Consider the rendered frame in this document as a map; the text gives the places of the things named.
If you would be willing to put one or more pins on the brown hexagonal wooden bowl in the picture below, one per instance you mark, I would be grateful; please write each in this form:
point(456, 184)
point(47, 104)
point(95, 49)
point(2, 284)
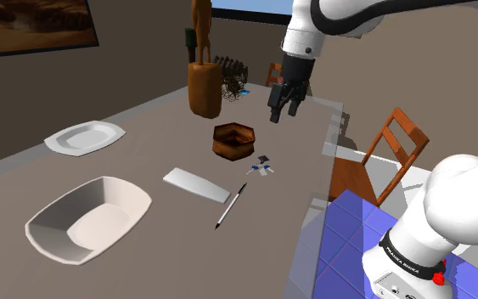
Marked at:
point(233, 141)

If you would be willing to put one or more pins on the blue tiled robot stand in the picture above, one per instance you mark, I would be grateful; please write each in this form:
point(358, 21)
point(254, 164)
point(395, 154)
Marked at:
point(346, 248)

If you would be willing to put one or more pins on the dark framed landscape picture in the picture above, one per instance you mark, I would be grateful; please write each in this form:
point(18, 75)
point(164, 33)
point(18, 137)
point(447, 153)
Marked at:
point(31, 25)

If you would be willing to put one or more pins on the white shallow plate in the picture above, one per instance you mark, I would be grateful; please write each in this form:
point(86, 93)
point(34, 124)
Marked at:
point(84, 138)

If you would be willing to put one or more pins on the white flat remote control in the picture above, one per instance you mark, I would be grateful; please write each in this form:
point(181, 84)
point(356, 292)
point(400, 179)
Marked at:
point(196, 185)

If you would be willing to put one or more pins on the large white deep bowl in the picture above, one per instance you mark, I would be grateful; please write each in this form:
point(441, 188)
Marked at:
point(89, 219)

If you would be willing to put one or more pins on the brown wooden chair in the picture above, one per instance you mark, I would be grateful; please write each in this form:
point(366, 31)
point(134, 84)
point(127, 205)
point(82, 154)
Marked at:
point(371, 165)
point(273, 74)

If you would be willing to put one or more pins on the small blue white toy figure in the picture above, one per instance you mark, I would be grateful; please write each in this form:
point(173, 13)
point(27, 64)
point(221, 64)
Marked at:
point(262, 167)

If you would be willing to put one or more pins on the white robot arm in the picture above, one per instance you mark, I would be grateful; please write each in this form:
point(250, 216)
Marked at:
point(449, 207)

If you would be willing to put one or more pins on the white pen with black tip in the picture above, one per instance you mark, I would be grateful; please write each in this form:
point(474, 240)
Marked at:
point(230, 207)

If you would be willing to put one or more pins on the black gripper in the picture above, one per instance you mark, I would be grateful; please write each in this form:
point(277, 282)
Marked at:
point(296, 72)

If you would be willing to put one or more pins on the tall brown wooden sculpture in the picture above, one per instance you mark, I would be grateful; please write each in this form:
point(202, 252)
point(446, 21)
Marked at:
point(204, 82)

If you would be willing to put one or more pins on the window with blue sky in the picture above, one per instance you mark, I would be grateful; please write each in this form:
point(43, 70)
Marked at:
point(251, 6)

